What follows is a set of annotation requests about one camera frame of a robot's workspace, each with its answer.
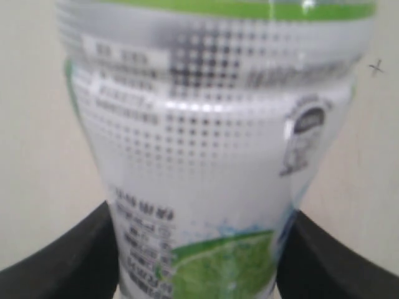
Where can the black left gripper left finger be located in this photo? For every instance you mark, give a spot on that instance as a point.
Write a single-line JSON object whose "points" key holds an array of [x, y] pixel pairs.
{"points": [[82, 263]]}

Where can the green lime drink bottle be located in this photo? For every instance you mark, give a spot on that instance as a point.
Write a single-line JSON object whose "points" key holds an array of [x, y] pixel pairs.
{"points": [[207, 121]]}

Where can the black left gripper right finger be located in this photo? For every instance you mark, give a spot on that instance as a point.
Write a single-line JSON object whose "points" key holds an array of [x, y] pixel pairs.
{"points": [[316, 265]]}

